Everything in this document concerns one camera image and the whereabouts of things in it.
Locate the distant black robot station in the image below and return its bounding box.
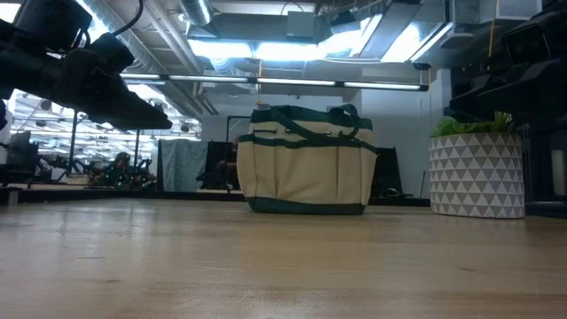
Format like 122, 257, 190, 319
88, 150, 157, 189

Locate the grey cloth cover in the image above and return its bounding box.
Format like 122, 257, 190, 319
159, 139, 209, 192

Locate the beige green gardening tote bag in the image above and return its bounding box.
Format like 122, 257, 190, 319
236, 104, 378, 216

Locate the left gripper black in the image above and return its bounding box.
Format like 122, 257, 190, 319
12, 0, 174, 132

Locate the black cabinet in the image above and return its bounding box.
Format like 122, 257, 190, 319
524, 123, 567, 205

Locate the yellow hanging cord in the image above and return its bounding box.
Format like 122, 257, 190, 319
486, 0, 500, 58

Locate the black aluminium table frame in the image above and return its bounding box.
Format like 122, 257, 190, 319
0, 185, 431, 207

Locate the silver ceiling duct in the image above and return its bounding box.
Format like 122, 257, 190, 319
179, 0, 214, 27

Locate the succulent in triangle-patterned pot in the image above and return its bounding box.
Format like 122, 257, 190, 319
428, 110, 526, 219

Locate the long LED light bar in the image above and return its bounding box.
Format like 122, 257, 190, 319
119, 73, 430, 92

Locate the black panel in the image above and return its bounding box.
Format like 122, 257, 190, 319
201, 140, 240, 191
371, 146, 404, 198

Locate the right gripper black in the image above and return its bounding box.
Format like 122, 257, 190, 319
448, 0, 567, 125

